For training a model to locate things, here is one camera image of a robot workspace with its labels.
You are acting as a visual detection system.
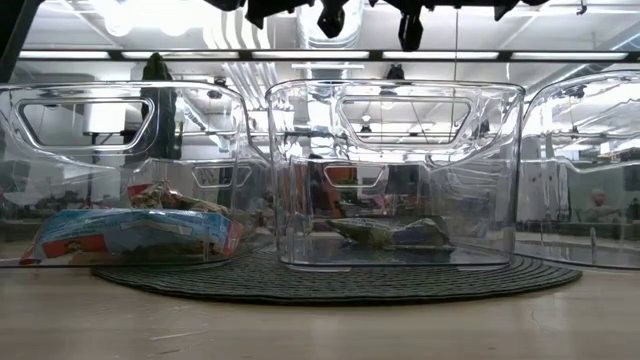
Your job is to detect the clear plastic bin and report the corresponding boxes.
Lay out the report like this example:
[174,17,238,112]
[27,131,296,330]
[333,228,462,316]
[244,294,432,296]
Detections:
[0,79,274,269]
[263,78,526,274]
[514,69,640,271]

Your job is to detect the round grey woven placemat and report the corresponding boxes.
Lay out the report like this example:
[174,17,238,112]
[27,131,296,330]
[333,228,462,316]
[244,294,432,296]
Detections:
[89,244,584,306]

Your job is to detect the red green snack bag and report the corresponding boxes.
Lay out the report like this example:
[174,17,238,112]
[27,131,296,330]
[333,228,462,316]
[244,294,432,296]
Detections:
[126,179,232,215]

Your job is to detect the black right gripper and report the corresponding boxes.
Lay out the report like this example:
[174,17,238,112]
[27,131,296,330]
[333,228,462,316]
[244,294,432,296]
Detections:
[397,0,522,52]

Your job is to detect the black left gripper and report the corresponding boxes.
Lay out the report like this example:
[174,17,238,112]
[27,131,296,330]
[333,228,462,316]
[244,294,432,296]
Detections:
[202,0,347,40]

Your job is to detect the blue white granola bar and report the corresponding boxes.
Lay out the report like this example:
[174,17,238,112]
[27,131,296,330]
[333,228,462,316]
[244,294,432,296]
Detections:
[18,207,245,266]

